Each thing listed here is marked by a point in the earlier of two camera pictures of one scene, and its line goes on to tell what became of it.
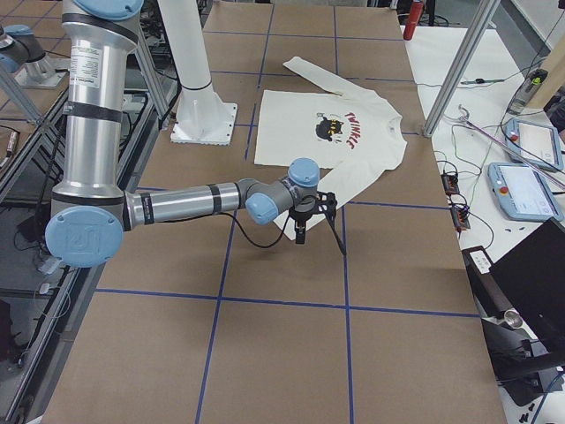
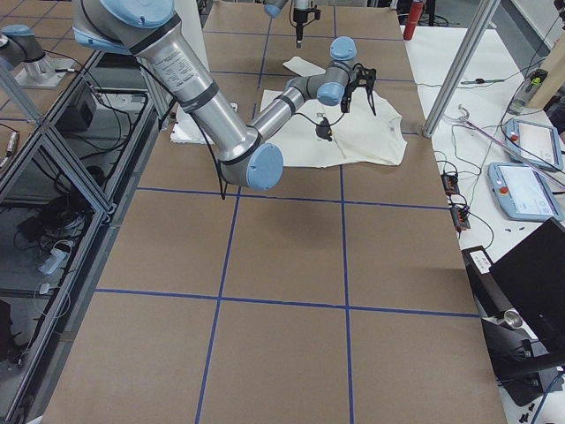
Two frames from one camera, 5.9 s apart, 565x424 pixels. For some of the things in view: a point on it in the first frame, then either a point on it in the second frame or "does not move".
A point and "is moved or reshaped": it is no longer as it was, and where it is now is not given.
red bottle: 415,15 does not move
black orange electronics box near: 460,218 does not move
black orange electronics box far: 450,183 does not move
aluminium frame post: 462,64 does not move
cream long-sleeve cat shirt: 350,135 is moved or reshaped
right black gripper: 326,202 to 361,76
